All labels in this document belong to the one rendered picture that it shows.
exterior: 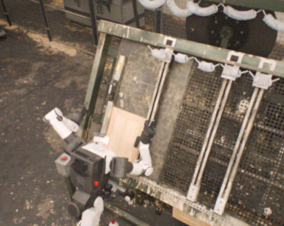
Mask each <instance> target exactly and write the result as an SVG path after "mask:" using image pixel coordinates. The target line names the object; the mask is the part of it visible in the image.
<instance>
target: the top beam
mask: <svg viewBox="0 0 284 226"><path fill-rule="evenodd" d="M98 31H100V32H104V33H107V34H111V35H114V36H117V37H121V38H125V39H129V40H133V41H136V42H140V43H144V42H142V41H143V39H144V40H148V41H152V42H156V43H160V44H163V42H164V38H165V37H169V38H173V39H176V42H175V48H180V49H184V50H188V51H191V52H196V53H200V54H203V55H207V56H211V57H218V58H222V59H225V60H226V59H227V56H228V54H229V51H230V52H235V51H231V50H227V49H223V48H218V47H214V46H210V45H206V44H202V43H197V42H193V41H189V40H188V41H187V40H183V39H178V38H174V37H170V36H166V35H161V34H157V33H153V32H149V31H145V30H142V29H138V28H134V27H130V26H125V25H121V24H117V23H113V22H108V21H104V20H100V23H99V27H98ZM144 44H148V45H152V46H156V45H153V44H149V43H144ZM156 47H160V46H156ZM173 51H175V52H179V51H176V50H173ZM179 53H183V54H187V55H191V56H194V57H199V58H203V57H200V56H195V55H192V54H188V53H184V52H179ZM235 53H239V54H243V57H242V60H241V63H242V64H246V65H250V66H254V67H258V66H259V65H260V62H261V59H264V60H268V61H274V62H277V63H276V66H275V69H274V71H275V72H279V73H283V74H284V62H282V61H276V60H270V59H266V58H262V57H258V56H253V55H249V54H245V53H241V52H235ZM203 59H206V60H210V61H215V60H212V59H207V58H203ZM215 62H218V63H222V64H225V62H219V61H215ZM271 65H272V64H270V63H265V62H264V64H263V67H262V68H263V69H267V70H270V68H271ZM239 67H240V68H244V69H248V70H252V69H249V68H245V67H241V66H239ZM252 71H256V72H257V70H252ZM272 76H276V77H279V78H284V77H281V76H277V75H273V74H272Z"/></svg>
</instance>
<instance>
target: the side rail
mask: <svg viewBox="0 0 284 226"><path fill-rule="evenodd" d="M111 40H112V35H110V34H106V33H102V32H101V34H100V39H99V43H98V47H97V51H96V56H95V60H94V64H93V68H92V73H91V77H90V81H89V85H88V89H87V94H86V98H85V102H84V103H86V102H88V105H87V107H86V109H87V110H88V113H87V114H85V116H84V117H83V119H82V121H81V122H80V126H79V129H78V132H77V135H79V136H80V137H81V138H82V139H83V140H84V141H85V142H86V143H87V138H88V134H89V130H90V126H91V118H92V114H93V113H94V110H95V106H96V101H97V97H98V93H99V89H100V85H101V81H102V77H103V73H104V69H105V64H106V60H107V52H108V48H109V47H110V44H111Z"/></svg>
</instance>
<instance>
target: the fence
mask: <svg viewBox="0 0 284 226"><path fill-rule="evenodd" d="M121 57H123V61H122V63H121V62H120V58H121ZM120 58H119V61H118V64H120V65H122V66H121V69H120V70H116V74H115V77H114V79H115V80H118V85H117V89H116V92H115V96H114V101H113V102H111V101H108V105H107V109H106V113H105V118H104V121H103V125H102V129H101V133H103V134H105V136H106V133H107V129H108V126H109V121H110V117H111V113H112V110H113V107H114V105H115V101H116V98H117V94H118V90H119V86H120V82H121V79H122V74H123V70H124V66H125V63H126V59H127V57H126V56H121V55H120Z"/></svg>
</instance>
